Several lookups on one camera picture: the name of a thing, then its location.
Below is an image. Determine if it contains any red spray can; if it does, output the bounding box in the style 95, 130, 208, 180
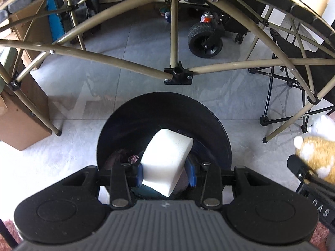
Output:
200, 11, 214, 24

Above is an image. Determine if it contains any red patterned rug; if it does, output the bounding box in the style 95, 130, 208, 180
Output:
0, 220, 23, 251

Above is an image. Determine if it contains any black rubber wheel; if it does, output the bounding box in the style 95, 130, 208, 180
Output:
188, 22, 223, 58

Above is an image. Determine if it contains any black round trash bin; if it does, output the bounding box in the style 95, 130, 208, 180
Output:
96, 92, 233, 200

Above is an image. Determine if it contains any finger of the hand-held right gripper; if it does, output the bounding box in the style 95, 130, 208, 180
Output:
287, 155, 318, 185

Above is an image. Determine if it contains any yellow white plush sheep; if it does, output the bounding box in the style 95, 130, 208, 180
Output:
293, 114, 335, 181

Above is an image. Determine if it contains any olive folding table frame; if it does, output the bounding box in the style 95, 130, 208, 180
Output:
0, 0, 335, 143

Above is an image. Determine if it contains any black folding chair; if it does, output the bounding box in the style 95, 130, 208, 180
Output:
248, 29, 335, 134

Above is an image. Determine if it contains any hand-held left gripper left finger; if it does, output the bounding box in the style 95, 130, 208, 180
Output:
61, 162, 144, 210

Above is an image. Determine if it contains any white sponge block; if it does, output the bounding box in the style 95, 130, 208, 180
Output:
141, 129, 195, 197

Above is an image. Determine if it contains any tall brown cardboard box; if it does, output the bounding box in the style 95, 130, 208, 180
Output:
10, 0, 57, 71

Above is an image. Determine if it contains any blue rolled mat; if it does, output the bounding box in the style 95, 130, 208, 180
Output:
47, 0, 66, 42

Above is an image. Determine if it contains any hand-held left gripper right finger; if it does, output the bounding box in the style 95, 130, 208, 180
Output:
184, 158, 267, 210

